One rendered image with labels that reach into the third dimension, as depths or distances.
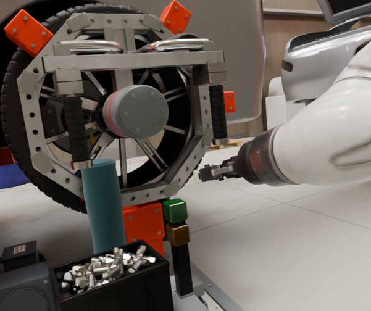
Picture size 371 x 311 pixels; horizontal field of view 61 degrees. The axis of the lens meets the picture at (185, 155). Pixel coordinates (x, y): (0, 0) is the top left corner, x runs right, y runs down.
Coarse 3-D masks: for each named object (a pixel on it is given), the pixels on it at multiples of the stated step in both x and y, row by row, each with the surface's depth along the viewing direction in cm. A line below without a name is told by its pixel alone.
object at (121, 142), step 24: (144, 72) 101; (168, 72) 111; (48, 96) 90; (168, 96) 122; (96, 120) 97; (168, 120) 126; (192, 120) 108; (96, 144) 97; (120, 144) 100; (168, 144) 120; (120, 168) 102; (144, 168) 120; (168, 168) 106
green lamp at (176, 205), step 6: (168, 204) 64; (174, 204) 64; (180, 204) 64; (168, 210) 64; (174, 210) 64; (180, 210) 64; (186, 210) 65; (168, 216) 65; (174, 216) 64; (180, 216) 65; (186, 216) 65; (174, 222) 64
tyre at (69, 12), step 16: (64, 16) 88; (16, 64) 84; (16, 80) 85; (16, 96) 85; (16, 112) 85; (16, 128) 86; (16, 144) 86; (16, 160) 88; (32, 176) 89; (48, 192) 91; (64, 192) 93; (80, 208) 95
